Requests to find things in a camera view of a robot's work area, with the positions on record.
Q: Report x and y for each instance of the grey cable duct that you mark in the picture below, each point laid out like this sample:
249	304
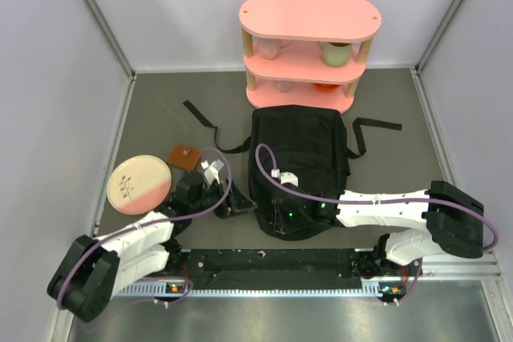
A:
174	289

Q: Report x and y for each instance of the pink mug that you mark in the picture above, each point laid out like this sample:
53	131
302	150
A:
270	49

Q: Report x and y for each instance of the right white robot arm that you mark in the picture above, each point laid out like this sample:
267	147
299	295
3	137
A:
436	221

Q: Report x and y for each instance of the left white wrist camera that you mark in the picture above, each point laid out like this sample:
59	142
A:
211	171

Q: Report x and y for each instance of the clear glass cup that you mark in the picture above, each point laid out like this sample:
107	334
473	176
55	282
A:
284	86

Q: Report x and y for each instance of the brown leather wallet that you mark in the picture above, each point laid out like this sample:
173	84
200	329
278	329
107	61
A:
184	157

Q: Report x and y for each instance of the cream floral plate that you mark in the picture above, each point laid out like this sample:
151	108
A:
139	184

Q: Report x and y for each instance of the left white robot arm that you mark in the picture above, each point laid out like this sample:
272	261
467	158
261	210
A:
96	269

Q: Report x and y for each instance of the pink three-tier shelf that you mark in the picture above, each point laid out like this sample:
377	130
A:
306	23

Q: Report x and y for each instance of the black student backpack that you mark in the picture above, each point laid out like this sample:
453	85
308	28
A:
310	142

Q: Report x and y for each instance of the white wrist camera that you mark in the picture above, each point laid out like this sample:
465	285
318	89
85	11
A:
284	178
211	171

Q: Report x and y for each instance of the green mug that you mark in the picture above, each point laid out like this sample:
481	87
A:
335	54

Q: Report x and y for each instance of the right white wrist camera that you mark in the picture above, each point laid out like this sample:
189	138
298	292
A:
284	178

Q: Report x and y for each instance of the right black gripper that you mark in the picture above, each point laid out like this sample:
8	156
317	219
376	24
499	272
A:
282	225

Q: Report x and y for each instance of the orange bowl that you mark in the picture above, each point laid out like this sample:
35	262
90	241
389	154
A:
327	88

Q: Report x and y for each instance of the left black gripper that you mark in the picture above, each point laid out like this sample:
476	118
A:
237	203

